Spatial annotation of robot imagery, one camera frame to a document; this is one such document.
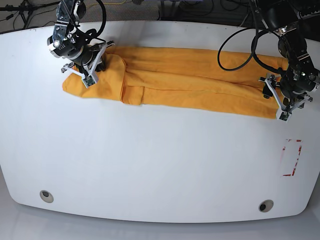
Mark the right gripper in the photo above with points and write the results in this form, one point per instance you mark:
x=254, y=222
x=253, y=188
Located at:
x=89, y=61

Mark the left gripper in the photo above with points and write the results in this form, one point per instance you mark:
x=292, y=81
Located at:
x=287, y=99

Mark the yellow T-shirt with script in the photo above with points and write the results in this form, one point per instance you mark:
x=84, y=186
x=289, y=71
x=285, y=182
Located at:
x=177, y=77

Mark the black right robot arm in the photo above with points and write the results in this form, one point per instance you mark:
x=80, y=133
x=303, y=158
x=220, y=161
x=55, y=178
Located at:
x=67, y=39

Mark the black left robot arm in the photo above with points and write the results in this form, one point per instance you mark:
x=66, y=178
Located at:
x=291, y=87

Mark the red tape rectangle marking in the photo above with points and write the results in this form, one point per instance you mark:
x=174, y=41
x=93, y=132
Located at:
x=291, y=152

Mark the black tripod stand legs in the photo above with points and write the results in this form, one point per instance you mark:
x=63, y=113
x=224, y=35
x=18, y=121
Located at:
x=25, y=11

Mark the left table grommet hole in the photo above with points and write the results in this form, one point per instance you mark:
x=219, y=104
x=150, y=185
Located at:
x=46, y=196

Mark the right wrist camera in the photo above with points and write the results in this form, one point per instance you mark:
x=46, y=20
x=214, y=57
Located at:
x=89, y=80

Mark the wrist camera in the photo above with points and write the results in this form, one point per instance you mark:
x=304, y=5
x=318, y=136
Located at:
x=89, y=80
x=284, y=116

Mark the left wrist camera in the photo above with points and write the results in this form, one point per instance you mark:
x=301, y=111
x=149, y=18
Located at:
x=284, y=116

